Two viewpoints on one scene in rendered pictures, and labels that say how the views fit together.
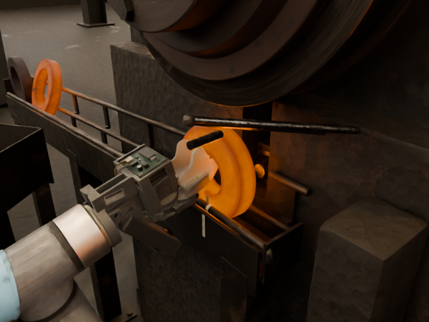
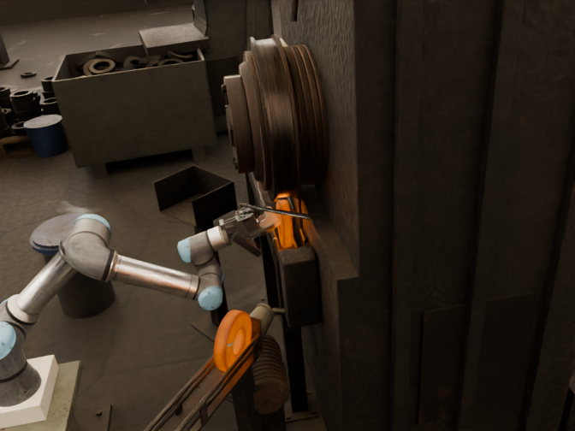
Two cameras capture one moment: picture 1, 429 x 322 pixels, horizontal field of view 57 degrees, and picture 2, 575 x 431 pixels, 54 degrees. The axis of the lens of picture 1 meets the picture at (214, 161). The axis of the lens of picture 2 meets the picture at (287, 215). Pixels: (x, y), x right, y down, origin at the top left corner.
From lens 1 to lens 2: 1.32 m
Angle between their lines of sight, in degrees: 28
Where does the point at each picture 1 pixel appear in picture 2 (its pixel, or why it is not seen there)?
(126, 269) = not seen: hidden behind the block
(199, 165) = (269, 219)
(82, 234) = (214, 237)
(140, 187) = (240, 224)
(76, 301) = (211, 262)
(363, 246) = (282, 259)
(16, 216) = not seen: hidden behind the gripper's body
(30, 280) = (194, 249)
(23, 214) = not seen: hidden behind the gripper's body
